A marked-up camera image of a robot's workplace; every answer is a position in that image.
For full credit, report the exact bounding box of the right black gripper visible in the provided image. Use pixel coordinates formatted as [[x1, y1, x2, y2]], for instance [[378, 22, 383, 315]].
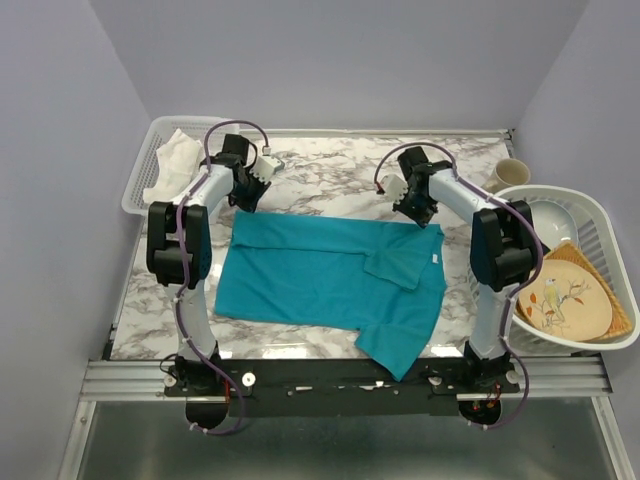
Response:
[[392, 186, 437, 229]]

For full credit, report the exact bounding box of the teal t shirt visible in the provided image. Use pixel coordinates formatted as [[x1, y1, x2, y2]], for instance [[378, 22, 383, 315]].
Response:
[[214, 212, 446, 381]]

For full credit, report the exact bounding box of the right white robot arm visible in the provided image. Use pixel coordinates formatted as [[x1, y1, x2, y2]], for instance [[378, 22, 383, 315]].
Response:
[[377, 142, 543, 392]]

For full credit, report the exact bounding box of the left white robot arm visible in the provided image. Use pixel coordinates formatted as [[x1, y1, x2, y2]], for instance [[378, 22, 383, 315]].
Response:
[[146, 134, 281, 395]]

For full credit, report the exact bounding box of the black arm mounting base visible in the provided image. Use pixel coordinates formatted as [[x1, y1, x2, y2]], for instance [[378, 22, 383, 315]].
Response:
[[161, 355, 528, 436]]

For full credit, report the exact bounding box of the white perforated plastic basket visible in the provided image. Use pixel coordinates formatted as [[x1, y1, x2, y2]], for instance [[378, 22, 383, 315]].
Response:
[[121, 115, 226, 217]]

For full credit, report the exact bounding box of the white crumpled cloth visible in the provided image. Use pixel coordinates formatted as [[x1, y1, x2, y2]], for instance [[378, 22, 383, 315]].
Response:
[[143, 129, 204, 205]]

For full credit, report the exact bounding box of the cream ceramic mug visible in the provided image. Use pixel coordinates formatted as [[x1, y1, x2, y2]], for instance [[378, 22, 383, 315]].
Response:
[[482, 158, 531, 193]]

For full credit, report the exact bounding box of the white ceramic bowl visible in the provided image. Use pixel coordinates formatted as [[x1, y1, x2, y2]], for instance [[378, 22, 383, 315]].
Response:
[[529, 200, 578, 250]]

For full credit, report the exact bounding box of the beige bird plate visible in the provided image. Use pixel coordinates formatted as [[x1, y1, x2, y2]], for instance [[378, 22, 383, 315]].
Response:
[[518, 259, 613, 342]]

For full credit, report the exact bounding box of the white round dish basket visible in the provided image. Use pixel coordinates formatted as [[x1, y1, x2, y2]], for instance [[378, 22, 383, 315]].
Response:
[[464, 184, 640, 352]]

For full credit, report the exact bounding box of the woven wicker tray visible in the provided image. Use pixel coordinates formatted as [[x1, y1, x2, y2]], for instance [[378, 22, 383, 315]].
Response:
[[518, 241, 633, 343]]

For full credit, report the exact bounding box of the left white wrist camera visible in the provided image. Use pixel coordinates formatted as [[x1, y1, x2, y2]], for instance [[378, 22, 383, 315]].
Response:
[[249, 156, 285, 184]]

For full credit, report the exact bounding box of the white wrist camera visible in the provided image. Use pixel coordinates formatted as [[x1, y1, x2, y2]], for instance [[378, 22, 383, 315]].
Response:
[[249, 156, 285, 184], [377, 174, 409, 203]]

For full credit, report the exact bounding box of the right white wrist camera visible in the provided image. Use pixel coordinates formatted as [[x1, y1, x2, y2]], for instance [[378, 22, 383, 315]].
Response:
[[377, 174, 409, 203]]

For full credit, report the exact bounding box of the aluminium frame rail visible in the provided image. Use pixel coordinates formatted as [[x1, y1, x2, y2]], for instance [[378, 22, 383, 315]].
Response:
[[80, 355, 613, 402]]

